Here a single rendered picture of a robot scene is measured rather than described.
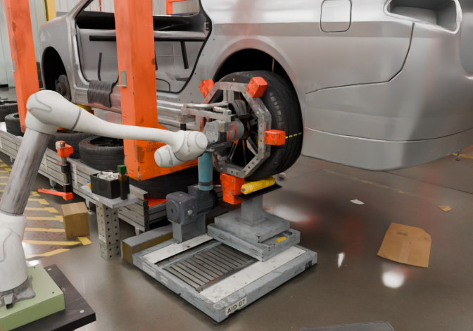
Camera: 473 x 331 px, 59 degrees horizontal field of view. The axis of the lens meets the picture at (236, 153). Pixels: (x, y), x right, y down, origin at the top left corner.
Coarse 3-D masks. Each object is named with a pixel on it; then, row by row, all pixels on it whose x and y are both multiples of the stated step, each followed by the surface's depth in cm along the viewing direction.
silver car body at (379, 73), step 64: (256, 0) 232; (320, 0) 203; (384, 0) 181; (448, 0) 179; (64, 64) 426; (192, 64) 517; (320, 64) 209; (384, 64) 186; (448, 64) 182; (192, 128) 293; (320, 128) 216; (384, 128) 192; (448, 128) 199
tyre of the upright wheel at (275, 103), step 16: (224, 80) 251; (240, 80) 241; (272, 80) 238; (272, 96) 227; (288, 96) 235; (272, 112) 228; (288, 112) 230; (272, 128) 230; (288, 128) 230; (288, 144) 232; (224, 160) 264; (272, 160) 235; (288, 160) 242; (256, 176) 246
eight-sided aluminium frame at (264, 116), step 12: (216, 84) 244; (228, 84) 237; (240, 84) 231; (216, 96) 253; (204, 108) 257; (252, 108) 227; (264, 108) 227; (204, 120) 259; (264, 120) 223; (264, 144) 226; (216, 156) 263; (264, 156) 228; (216, 168) 258; (228, 168) 250; (240, 168) 249; (252, 168) 236
